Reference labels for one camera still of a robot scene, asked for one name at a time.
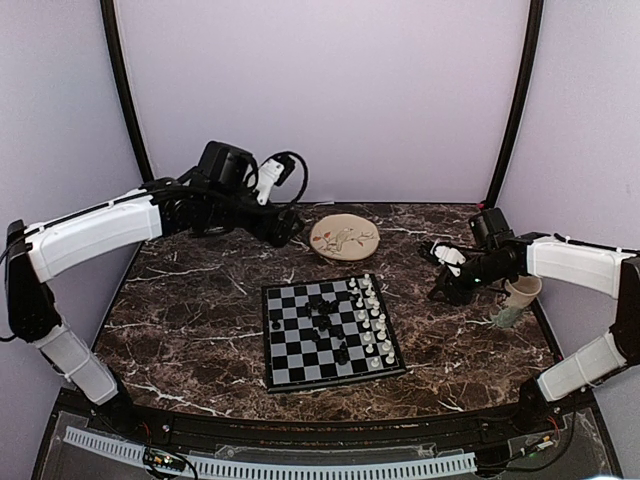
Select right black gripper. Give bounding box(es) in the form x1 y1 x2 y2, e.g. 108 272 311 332
428 252 510 307

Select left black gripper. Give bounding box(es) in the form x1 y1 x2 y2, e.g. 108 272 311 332
207 191 305 250

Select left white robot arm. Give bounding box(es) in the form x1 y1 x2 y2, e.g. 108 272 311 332
1 179 304 436

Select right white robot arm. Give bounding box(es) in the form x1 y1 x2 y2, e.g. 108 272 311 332
428 232 639 434

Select green circuit board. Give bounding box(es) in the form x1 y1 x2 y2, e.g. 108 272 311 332
142 448 187 472

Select cream ceramic cup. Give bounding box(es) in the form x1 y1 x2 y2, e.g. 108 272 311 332
489 276 542 329

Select ceramic bird plate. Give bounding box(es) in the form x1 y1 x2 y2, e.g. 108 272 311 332
309 214 380 261

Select black and grey chessboard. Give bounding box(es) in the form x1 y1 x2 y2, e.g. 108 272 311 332
261 273 407 393

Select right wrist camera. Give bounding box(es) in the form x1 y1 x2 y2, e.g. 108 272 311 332
419 241 467 277

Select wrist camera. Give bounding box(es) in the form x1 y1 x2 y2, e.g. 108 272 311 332
419 241 467 277
253 155 295 206

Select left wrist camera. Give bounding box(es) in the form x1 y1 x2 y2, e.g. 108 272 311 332
253 155 295 206

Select black front rail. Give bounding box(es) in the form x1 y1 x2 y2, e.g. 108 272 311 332
127 406 521 449

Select right black frame post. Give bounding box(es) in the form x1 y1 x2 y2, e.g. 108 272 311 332
483 0 545 208

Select black frame post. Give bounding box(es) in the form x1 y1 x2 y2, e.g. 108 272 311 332
99 0 154 182
483 0 545 208

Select left black frame post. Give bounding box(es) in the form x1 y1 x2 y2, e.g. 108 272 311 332
99 0 154 182

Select white slotted cable duct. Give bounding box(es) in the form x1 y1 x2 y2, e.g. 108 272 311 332
63 426 477 479

